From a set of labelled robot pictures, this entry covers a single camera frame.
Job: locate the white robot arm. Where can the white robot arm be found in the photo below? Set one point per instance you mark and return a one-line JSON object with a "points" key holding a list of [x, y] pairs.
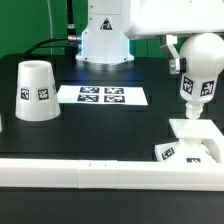
{"points": [[113, 24]]}

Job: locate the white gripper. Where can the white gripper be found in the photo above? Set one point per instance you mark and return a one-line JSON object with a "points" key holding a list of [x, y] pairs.
{"points": [[143, 19]]}

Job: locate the black vertical cable post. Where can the black vertical cable post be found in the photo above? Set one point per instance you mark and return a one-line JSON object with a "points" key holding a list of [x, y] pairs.
{"points": [[71, 30]]}

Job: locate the white front fence bar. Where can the white front fence bar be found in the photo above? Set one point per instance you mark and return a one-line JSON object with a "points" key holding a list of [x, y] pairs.
{"points": [[48, 173]]}

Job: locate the white lamp base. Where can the white lamp base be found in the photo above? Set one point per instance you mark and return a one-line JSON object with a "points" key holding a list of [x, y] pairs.
{"points": [[189, 147]]}

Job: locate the white conical lamp shade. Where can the white conical lamp shade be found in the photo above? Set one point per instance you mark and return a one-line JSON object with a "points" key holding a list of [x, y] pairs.
{"points": [[36, 98]]}

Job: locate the white lamp bulb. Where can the white lamp bulb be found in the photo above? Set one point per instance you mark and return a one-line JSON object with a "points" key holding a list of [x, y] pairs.
{"points": [[204, 54]]}

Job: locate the white left fence piece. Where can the white left fence piece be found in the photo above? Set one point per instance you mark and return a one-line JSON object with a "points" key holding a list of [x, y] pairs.
{"points": [[1, 123]]}

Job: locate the white marker sheet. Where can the white marker sheet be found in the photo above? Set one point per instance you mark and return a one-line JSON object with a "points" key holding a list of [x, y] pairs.
{"points": [[102, 95]]}

